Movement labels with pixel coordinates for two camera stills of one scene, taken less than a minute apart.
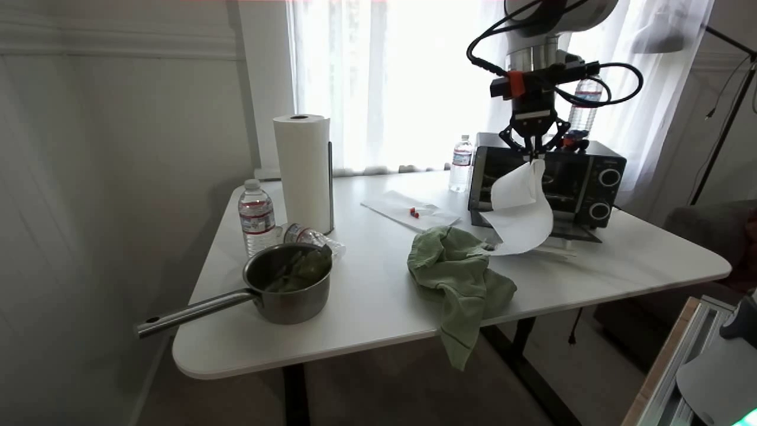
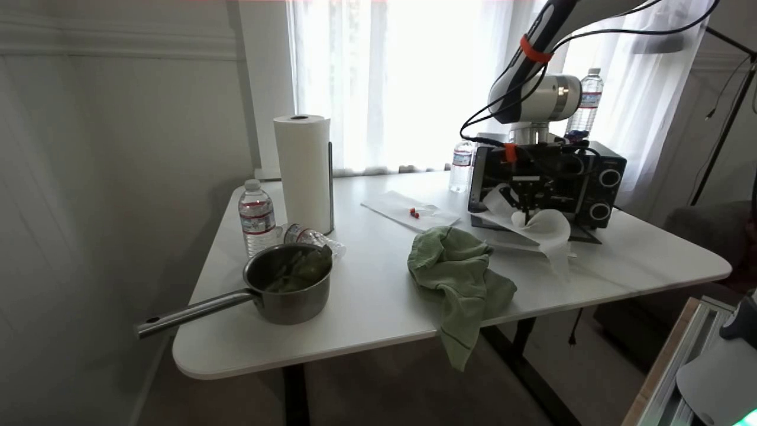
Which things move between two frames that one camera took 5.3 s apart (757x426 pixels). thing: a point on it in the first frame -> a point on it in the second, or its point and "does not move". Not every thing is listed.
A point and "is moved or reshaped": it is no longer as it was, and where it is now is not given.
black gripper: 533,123 -> 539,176
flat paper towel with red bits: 412,214 does not move
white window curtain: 399,79 does not move
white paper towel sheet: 520,219 is moved or reshaped
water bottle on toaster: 583,114 does not move
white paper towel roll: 304,155 does not move
